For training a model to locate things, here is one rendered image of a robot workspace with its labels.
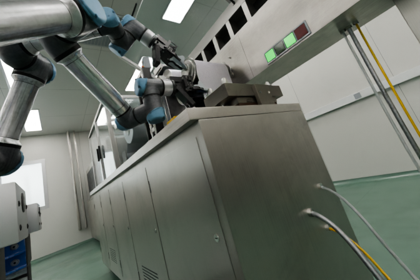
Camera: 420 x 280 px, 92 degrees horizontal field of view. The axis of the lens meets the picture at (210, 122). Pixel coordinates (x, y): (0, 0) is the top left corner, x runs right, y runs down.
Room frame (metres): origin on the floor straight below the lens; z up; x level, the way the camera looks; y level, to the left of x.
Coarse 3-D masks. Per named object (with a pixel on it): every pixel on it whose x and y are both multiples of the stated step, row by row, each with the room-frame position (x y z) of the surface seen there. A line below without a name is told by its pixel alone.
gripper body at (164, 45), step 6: (156, 36) 0.86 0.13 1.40; (150, 42) 0.85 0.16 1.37; (156, 42) 0.87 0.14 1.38; (162, 42) 0.89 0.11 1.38; (168, 42) 0.89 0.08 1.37; (150, 48) 0.88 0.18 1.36; (162, 48) 0.87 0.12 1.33; (168, 48) 0.90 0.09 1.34; (162, 54) 0.90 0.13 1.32; (168, 54) 0.89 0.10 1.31; (162, 60) 0.93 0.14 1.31; (168, 60) 0.93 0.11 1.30
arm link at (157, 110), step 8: (144, 96) 0.75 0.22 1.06; (152, 96) 0.75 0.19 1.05; (160, 96) 0.78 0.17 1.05; (144, 104) 0.76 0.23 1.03; (152, 104) 0.75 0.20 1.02; (160, 104) 0.77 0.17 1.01; (136, 112) 0.77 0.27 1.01; (144, 112) 0.76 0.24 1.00; (152, 112) 0.75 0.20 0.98; (160, 112) 0.76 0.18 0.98; (144, 120) 0.79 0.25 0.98; (152, 120) 0.76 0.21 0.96; (160, 120) 0.78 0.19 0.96
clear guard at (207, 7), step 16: (144, 0) 1.16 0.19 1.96; (160, 0) 1.14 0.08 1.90; (176, 0) 1.13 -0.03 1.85; (192, 0) 1.11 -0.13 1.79; (208, 0) 1.10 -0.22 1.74; (224, 0) 1.09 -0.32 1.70; (144, 16) 1.27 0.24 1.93; (160, 16) 1.25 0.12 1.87; (176, 16) 1.23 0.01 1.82; (192, 16) 1.21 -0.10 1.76; (208, 16) 1.20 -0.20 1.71; (160, 32) 1.37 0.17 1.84; (176, 32) 1.35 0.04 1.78; (192, 32) 1.33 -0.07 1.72; (144, 48) 1.53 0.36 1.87; (176, 48) 1.48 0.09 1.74; (192, 48) 1.45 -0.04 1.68
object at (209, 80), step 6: (198, 72) 0.97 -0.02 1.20; (198, 78) 0.96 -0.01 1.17; (204, 78) 0.98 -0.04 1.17; (210, 78) 1.01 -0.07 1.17; (216, 78) 1.04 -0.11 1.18; (228, 78) 1.10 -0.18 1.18; (204, 84) 0.98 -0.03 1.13; (210, 84) 1.00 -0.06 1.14; (216, 84) 1.03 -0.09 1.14; (204, 96) 0.96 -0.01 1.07
